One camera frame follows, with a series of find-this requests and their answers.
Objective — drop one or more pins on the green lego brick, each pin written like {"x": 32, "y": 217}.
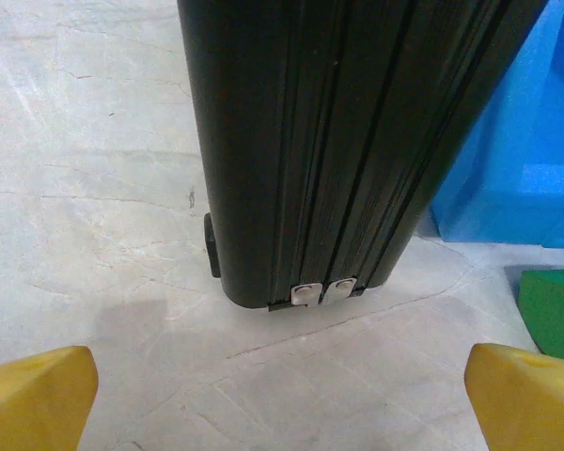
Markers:
{"x": 545, "y": 310}

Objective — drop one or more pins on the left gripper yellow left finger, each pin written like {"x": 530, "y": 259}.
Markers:
{"x": 33, "y": 404}

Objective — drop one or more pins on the black hard carrying case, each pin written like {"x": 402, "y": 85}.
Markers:
{"x": 310, "y": 141}

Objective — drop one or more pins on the blue plastic bin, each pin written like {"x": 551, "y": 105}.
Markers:
{"x": 521, "y": 141}

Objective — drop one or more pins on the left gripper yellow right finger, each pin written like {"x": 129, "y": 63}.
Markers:
{"x": 531, "y": 409}

